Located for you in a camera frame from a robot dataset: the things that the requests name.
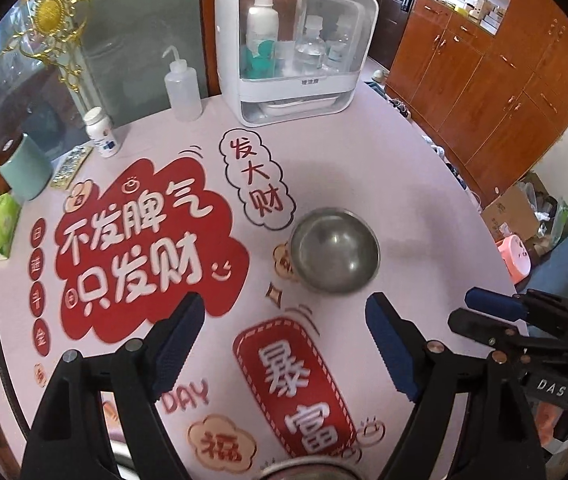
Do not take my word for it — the clear squeeze bottle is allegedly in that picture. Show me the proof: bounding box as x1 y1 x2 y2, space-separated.
161 45 203 122

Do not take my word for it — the clear glass bottle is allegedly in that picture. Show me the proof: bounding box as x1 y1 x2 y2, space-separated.
294 15 325 73
326 22 355 71

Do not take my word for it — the gold blister pack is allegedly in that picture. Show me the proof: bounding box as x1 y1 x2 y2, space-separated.
50 146 93 190

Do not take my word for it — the white storage box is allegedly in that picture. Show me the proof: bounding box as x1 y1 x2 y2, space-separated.
215 0 379 128

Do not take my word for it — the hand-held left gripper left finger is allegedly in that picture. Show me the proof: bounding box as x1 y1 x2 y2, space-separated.
20 292 206 480

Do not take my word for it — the person's leg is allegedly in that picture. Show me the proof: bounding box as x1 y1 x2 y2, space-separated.
529 227 568 303

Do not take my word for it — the mint green cup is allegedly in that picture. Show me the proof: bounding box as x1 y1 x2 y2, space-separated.
0 132 54 202

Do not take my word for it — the steel bowl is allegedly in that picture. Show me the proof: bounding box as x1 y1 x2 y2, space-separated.
259 460 359 480
289 207 381 296

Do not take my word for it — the pink plastic container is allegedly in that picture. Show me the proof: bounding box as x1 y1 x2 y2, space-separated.
496 234 532 285

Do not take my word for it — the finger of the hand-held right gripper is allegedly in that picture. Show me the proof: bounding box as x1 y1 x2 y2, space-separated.
465 287 532 321
448 308 525 348

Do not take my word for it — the white bottle teal label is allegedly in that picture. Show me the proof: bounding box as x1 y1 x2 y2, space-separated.
246 0 281 76

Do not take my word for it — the wooden cabinet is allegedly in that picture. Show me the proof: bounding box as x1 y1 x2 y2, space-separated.
386 0 568 206

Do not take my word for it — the cardboard box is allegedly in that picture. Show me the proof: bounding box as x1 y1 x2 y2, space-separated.
480 182 540 243

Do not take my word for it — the green plastic bag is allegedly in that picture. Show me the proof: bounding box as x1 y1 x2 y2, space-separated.
549 200 568 246

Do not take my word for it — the printed pink tablecloth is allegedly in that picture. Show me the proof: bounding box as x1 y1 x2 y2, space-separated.
0 80 527 480

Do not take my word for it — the dark brown door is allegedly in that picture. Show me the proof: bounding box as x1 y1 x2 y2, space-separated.
361 0 445 68

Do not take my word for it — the white pill bottle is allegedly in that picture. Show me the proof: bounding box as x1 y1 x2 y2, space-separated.
82 106 122 158

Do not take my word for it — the gold ornament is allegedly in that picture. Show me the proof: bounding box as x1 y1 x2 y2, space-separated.
6 0 199 91

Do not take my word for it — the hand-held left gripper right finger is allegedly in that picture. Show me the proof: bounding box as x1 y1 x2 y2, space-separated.
365 291 547 480

